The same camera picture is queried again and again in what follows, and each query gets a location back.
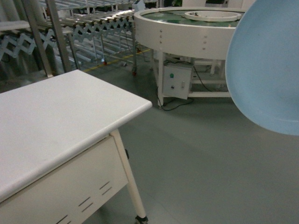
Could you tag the white table with drawer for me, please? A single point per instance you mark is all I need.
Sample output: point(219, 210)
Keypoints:
point(61, 153)

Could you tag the round white conveyor table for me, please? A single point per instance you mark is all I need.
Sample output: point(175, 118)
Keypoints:
point(199, 36)

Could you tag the white control box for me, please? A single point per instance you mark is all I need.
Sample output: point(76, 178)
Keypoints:
point(177, 80)

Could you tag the light blue oval tray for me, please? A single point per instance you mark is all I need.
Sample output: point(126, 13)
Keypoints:
point(262, 65)

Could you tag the expandable roller conveyor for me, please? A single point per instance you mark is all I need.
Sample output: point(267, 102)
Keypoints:
point(56, 35)

